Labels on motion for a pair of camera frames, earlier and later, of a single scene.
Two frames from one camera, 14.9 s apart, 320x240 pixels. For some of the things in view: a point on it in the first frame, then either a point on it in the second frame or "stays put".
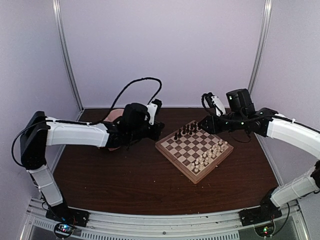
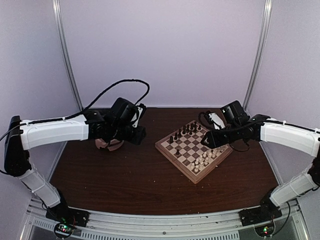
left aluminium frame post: x=56 y=11 stays put
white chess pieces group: x=212 y=153 stays put
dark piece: x=179 y=134 stays put
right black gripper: x=213 y=127 → x=211 y=139
